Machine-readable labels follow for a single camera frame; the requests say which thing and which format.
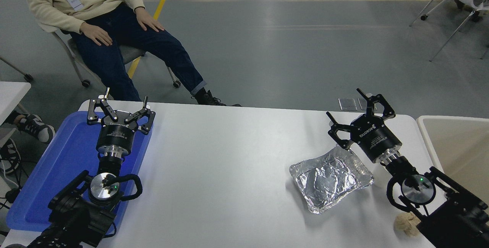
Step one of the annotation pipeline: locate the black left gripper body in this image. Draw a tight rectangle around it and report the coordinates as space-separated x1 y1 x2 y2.
96 111 139 152

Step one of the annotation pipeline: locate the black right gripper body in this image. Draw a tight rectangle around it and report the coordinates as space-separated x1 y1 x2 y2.
351 115 402 162

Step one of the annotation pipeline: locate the person's right hand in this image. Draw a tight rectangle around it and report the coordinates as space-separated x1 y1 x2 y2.
79 22 113 47

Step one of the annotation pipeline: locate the person's left hand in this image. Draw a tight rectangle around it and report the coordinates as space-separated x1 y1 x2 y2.
136 7 165 32

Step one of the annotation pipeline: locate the metal floor outlet plate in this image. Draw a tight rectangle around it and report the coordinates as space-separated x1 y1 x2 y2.
358 97 377 111
339 98 358 111

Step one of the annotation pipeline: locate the crumpled foil tray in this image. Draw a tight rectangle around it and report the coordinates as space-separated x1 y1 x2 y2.
289 144 375 214

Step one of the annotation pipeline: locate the grey wheeled office chair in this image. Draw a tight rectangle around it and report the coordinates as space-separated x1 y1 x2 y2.
38 22 182 89

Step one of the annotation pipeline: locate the blue plastic tray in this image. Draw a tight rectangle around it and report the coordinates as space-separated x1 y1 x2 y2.
6 110 153 232

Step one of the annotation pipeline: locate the black and white sneaker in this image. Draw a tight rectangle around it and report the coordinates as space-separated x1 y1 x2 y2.
0 139 21 175
15 113 56 144

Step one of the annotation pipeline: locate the person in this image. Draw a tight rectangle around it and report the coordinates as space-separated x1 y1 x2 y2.
16 0 242 107

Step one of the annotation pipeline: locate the grey metal caster leg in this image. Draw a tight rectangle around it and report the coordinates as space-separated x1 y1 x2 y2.
0 56 34 81

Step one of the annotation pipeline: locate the large pale bin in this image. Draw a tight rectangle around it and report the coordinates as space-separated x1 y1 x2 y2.
416 115 489 203

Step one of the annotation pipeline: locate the crumpled tan paper ball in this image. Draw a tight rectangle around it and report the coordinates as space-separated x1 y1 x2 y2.
394 213 421 238

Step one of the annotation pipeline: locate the small white side table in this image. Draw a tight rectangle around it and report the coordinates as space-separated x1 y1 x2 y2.
0 82 32 126

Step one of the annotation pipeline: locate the black floor cable with plug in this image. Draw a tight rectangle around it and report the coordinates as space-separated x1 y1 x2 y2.
0 172 29 210

